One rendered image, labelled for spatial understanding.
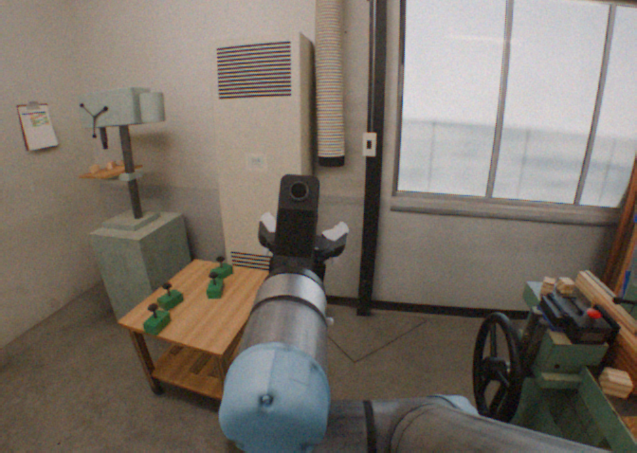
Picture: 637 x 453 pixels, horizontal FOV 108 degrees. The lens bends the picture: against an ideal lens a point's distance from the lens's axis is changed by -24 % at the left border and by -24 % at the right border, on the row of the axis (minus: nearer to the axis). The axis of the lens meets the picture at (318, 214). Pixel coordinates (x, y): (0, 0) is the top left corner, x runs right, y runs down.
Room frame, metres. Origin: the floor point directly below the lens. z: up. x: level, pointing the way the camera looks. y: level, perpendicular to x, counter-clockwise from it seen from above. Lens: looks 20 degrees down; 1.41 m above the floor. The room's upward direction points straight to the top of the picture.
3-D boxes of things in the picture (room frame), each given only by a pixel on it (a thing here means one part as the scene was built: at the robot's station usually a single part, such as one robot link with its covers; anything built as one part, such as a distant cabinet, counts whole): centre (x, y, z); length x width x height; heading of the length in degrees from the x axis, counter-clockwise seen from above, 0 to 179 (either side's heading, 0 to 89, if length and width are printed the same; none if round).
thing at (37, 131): (1.84, 2.00, 1.42); 0.23 x 0.06 x 0.34; 168
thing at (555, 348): (0.47, -0.59, 0.92); 0.15 x 0.13 x 0.09; 167
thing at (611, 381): (0.32, -0.62, 0.92); 0.05 x 0.04 x 0.04; 59
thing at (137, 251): (1.76, 1.21, 0.79); 0.62 x 0.48 x 1.58; 80
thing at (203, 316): (1.21, 0.57, 0.32); 0.66 x 0.57 x 0.64; 166
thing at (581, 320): (0.46, -0.59, 0.99); 0.13 x 0.11 x 0.06; 167
